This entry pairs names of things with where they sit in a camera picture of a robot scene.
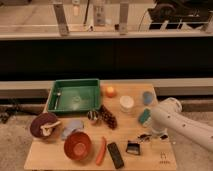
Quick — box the black dish brush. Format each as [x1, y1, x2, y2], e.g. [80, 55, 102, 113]
[126, 141, 140, 155]

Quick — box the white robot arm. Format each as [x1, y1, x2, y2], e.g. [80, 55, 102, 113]
[150, 97, 213, 152]

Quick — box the dark red bowl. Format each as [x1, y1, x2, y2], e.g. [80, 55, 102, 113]
[30, 113, 59, 139]

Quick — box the orange fruit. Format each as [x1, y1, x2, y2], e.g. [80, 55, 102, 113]
[105, 86, 116, 98]

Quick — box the dark grape bunch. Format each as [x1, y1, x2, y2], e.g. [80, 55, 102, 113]
[100, 105, 117, 129]

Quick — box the striped dark ball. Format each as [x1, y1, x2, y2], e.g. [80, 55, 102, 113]
[87, 110, 99, 122]

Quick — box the green plastic tray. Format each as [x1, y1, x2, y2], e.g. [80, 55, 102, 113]
[47, 78, 101, 114]

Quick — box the blue cup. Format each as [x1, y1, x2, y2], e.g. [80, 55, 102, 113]
[142, 91, 154, 105]

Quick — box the green sponge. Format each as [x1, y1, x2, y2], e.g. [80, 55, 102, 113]
[138, 108, 151, 127]

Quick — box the metal spoon in tray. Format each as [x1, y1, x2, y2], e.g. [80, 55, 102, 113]
[54, 92, 61, 110]

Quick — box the light blue cloth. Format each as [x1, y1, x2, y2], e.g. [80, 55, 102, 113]
[61, 120, 84, 140]

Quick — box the orange carrot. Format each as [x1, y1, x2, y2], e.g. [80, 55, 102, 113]
[95, 137, 107, 166]

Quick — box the black rectangular block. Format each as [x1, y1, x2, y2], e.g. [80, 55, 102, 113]
[107, 142, 124, 169]

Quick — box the wooden spatula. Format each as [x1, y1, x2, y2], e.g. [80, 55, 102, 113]
[40, 121, 61, 136]

